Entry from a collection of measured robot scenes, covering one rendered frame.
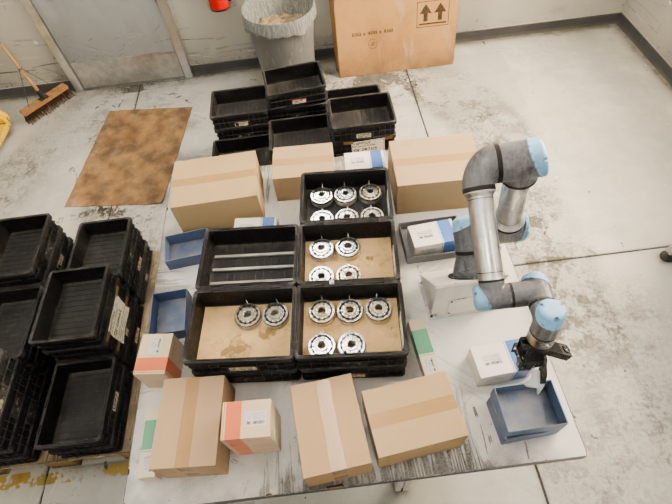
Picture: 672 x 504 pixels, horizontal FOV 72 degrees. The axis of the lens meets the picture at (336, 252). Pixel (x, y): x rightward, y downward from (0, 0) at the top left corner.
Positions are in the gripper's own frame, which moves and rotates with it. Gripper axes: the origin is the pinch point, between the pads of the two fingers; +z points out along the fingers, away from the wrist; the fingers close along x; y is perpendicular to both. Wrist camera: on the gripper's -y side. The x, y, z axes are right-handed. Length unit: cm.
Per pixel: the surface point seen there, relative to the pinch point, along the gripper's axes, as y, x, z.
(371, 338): 49, -24, 8
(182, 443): 116, 8, 9
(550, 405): -9.2, 4.1, 17.7
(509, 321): -7.5, -32.8, 20.1
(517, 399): 1.2, 1.0, 17.3
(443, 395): 28.0, 0.9, 8.6
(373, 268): 45, -55, 4
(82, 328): 186, -64, 37
